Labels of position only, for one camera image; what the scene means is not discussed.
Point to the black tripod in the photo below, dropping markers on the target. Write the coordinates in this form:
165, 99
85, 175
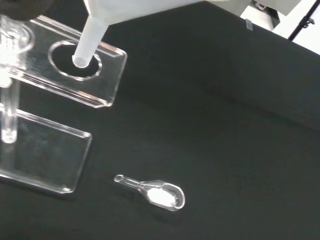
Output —
301, 23

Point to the black bench cloth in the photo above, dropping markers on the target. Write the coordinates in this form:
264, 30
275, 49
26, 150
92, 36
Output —
200, 125

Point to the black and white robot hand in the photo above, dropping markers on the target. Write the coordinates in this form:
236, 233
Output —
22, 8

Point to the clear acrylic funnel stand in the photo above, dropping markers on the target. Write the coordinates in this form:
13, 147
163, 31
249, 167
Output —
107, 82

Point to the grey tape piece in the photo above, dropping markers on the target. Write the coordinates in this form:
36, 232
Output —
249, 25

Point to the glass weighing funnel with powder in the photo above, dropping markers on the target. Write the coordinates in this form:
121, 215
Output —
162, 196

